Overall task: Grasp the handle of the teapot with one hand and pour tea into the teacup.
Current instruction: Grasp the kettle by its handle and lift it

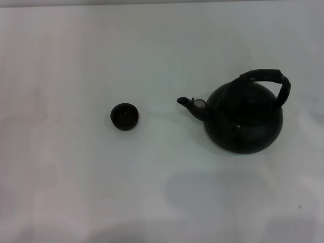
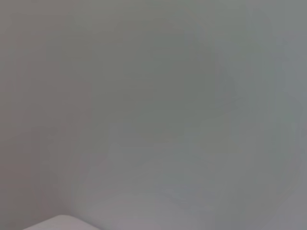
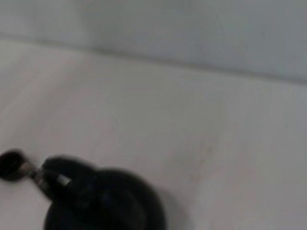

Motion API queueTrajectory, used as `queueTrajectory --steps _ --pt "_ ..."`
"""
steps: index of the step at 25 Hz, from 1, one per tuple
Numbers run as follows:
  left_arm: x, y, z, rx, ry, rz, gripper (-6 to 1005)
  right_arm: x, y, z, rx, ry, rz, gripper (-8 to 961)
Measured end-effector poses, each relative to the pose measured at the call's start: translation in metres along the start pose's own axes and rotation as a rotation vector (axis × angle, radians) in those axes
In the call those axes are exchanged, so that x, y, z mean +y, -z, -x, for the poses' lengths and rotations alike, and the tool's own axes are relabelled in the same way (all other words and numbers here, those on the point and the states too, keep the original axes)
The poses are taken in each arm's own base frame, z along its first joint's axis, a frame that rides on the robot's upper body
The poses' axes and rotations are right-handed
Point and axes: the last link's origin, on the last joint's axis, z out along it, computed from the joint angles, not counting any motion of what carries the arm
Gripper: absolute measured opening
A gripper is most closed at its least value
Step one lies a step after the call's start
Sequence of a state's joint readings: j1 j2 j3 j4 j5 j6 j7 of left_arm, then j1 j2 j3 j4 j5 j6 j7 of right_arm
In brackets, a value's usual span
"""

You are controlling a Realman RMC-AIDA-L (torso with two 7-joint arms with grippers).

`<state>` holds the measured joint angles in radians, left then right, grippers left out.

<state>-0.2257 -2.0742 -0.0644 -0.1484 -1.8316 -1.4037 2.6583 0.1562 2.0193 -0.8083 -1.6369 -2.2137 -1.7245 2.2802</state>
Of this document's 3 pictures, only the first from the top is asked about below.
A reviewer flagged black round teapot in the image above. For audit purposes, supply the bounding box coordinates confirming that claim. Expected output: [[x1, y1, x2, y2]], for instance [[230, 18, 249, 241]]
[[176, 68, 292, 154]]

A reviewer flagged dark brown teacup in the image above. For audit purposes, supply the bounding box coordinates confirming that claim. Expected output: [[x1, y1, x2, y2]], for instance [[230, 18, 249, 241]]
[[110, 102, 140, 132]]

